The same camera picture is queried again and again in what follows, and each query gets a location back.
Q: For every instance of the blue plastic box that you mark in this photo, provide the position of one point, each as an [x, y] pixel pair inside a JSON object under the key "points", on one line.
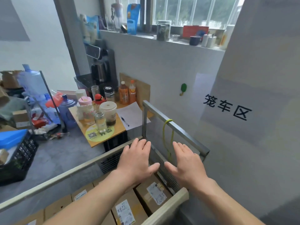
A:
{"points": [[12, 138]]}

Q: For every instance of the brown tea bottle white cap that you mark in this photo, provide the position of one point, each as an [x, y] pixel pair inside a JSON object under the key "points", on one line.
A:
{"points": [[123, 94]]}

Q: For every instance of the black water dispenser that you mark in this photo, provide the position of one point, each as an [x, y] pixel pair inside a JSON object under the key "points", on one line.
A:
{"points": [[103, 65]]}

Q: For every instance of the red lid bottle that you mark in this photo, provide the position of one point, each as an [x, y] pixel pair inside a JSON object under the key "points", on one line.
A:
{"points": [[99, 99]]}

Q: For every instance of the wall sign with black characters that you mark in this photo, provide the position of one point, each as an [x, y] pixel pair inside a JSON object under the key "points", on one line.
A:
{"points": [[257, 128]]}

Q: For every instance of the red box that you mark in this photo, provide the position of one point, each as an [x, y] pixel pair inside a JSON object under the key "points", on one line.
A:
{"points": [[192, 30]]}

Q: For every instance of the cream tall bottle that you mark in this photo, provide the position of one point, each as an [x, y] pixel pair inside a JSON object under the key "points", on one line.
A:
{"points": [[226, 37]]}

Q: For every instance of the black plastic crate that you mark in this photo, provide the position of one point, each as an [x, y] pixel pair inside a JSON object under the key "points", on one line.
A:
{"points": [[21, 166]]}

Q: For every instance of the small yellow table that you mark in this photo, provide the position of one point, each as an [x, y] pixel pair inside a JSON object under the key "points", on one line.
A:
{"points": [[119, 132]]}

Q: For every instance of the yellow-green round sticker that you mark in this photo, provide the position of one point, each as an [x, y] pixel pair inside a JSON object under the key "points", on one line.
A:
{"points": [[92, 137]]}

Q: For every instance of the clear glass jar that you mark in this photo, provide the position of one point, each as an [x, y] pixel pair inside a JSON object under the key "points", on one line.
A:
{"points": [[100, 122]]}

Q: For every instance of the orange drink bottle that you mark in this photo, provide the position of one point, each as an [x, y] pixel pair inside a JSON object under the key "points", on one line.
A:
{"points": [[132, 93]]}

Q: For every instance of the person's right forearm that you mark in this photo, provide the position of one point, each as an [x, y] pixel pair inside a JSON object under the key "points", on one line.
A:
{"points": [[227, 206]]}

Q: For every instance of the small brown carton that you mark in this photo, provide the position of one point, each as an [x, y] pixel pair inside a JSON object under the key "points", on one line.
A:
{"points": [[3, 156]]}

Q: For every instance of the white paper sheet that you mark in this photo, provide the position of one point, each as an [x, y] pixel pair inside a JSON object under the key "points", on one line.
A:
{"points": [[133, 112]]}

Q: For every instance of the box yellow tape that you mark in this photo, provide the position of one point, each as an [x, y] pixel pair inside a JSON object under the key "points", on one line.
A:
{"points": [[143, 185]]}

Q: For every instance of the black lid steel flask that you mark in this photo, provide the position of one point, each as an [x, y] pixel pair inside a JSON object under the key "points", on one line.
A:
{"points": [[109, 93]]}

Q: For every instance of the pale blue plastic bag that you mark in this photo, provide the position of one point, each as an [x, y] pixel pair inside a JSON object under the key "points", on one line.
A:
{"points": [[90, 29]]}

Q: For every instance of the white small bottle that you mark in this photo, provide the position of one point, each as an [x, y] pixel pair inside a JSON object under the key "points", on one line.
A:
{"points": [[209, 41]]}

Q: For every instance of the white plastic cup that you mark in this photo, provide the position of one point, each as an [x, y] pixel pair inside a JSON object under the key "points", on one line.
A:
{"points": [[79, 112]]}

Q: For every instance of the green popsicle wall hook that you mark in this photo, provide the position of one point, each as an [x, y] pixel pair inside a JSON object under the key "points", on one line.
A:
{"points": [[183, 87]]}

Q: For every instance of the person's left hand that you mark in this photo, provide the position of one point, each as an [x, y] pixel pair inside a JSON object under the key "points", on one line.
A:
{"points": [[136, 161]]}

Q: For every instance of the parcel with long label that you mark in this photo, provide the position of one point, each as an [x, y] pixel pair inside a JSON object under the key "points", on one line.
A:
{"points": [[100, 180]]}

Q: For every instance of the person's right hand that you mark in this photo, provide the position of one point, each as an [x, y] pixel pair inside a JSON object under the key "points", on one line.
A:
{"points": [[189, 168]]}

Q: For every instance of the heap of mixed rubbish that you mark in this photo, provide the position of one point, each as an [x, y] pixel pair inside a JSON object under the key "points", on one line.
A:
{"points": [[51, 133]]}

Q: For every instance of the blue detergent bottle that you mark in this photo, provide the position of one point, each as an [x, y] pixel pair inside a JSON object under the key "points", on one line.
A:
{"points": [[133, 21]]}

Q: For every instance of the small dark round dish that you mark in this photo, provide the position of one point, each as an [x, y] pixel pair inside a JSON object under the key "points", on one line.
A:
{"points": [[123, 29]]}

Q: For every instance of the black pen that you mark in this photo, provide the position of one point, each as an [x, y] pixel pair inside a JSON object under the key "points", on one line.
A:
{"points": [[125, 121]]}

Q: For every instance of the green striped holed cardboard box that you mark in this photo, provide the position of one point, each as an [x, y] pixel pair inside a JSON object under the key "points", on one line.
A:
{"points": [[58, 203]]}

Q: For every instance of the parcel with handwritten label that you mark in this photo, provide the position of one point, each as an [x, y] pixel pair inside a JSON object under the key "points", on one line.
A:
{"points": [[90, 188]]}

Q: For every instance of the dark mug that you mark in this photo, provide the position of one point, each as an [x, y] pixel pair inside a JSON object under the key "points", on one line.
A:
{"points": [[195, 40]]}

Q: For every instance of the clear glass kettle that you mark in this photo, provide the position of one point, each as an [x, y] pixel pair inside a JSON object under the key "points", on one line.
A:
{"points": [[105, 24]]}

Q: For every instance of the person's left forearm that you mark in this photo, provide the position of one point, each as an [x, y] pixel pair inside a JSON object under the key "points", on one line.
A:
{"points": [[91, 203]]}

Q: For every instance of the aluminium-framed window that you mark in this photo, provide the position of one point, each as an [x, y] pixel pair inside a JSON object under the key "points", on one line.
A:
{"points": [[194, 9]]}

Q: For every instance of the large pale blue jug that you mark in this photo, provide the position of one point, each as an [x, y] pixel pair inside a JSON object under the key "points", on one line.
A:
{"points": [[32, 79]]}

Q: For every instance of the white lid drink cup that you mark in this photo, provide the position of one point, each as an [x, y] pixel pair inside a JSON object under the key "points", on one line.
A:
{"points": [[108, 112]]}

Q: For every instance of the yellow taped medium cardboard box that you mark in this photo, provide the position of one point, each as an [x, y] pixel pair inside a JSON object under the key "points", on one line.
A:
{"points": [[140, 208]]}

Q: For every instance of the dark lid glass jar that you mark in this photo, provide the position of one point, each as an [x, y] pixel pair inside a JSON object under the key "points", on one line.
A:
{"points": [[163, 31]]}

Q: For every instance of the parcel with blue-top label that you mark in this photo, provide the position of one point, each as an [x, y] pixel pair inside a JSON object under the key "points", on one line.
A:
{"points": [[35, 217]]}

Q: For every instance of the pink lid clear tumbler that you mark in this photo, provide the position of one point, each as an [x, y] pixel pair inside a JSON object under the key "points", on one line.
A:
{"points": [[86, 110]]}

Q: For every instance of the blue water jug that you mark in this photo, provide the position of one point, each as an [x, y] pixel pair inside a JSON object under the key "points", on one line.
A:
{"points": [[68, 112]]}

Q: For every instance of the upright brown carton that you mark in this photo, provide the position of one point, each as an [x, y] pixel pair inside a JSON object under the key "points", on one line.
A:
{"points": [[20, 118]]}

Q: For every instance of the red plastic object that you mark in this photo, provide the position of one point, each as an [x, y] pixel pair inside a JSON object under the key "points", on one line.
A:
{"points": [[54, 100]]}

